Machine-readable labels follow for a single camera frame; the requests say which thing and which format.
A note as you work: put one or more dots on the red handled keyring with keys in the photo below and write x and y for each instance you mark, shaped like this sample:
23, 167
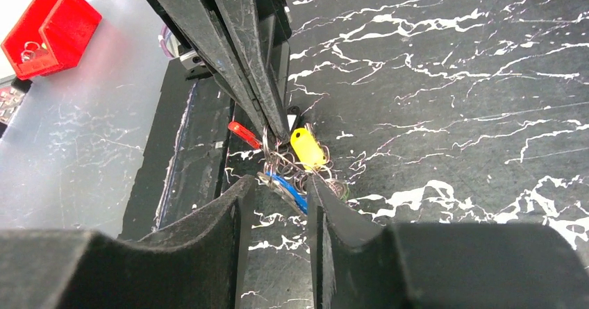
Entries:
298, 159

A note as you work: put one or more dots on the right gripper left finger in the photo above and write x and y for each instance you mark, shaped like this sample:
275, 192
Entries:
198, 261

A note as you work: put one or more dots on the blue tagged key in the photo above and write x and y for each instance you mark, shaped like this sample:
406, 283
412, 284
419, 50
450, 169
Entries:
285, 190

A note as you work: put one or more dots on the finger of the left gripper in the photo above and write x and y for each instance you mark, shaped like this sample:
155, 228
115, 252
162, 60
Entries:
203, 30
259, 31

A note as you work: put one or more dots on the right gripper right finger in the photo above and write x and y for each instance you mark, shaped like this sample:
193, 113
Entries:
357, 263

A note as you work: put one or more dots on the red plastic bin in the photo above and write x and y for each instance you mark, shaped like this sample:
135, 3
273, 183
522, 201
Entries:
50, 36

